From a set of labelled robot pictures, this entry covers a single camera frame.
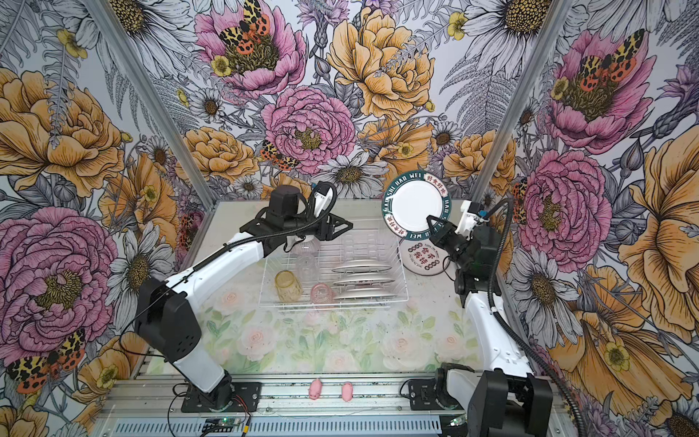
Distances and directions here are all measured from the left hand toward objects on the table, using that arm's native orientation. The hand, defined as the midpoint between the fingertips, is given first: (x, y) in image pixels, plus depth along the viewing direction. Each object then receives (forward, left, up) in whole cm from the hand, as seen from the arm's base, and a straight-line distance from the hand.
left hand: (346, 230), depth 78 cm
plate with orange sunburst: (-8, -5, -14) cm, 17 cm away
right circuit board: (-42, -29, -26) cm, 58 cm away
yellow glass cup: (-9, +18, -16) cm, 26 cm away
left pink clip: (-35, +9, -25) cm, 44 cm away
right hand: (0, -22, +2) cm, 22 cm away
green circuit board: (-42, +33, -27) cm, 60 cm away
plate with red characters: (+8, -28, -26) cm, 39 cm away
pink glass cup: (-11, +8, -16) cm, 21 cm away
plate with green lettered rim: (+7, -18, +5) cm, 20 cm away
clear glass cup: (+6, +15, -23) cm, 28 cm away
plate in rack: (-13, -5, -12) cm, 19 cm away
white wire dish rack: (+15, -8, -25) cm, 30 cm away
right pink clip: (-36, 0, -25) cm, 43 cm away
